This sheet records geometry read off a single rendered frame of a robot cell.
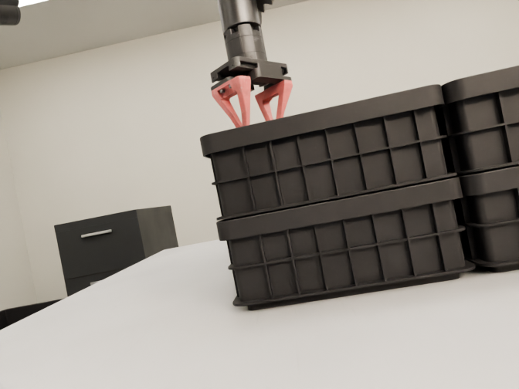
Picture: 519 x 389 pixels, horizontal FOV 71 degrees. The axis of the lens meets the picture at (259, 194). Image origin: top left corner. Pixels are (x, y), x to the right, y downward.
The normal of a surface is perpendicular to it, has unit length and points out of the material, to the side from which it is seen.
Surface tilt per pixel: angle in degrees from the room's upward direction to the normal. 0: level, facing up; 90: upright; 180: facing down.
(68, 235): 90
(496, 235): 90
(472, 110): 90
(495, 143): 90
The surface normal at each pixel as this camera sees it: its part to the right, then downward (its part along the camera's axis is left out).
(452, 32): -0.06, 0.00
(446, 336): -0.19, -0.98
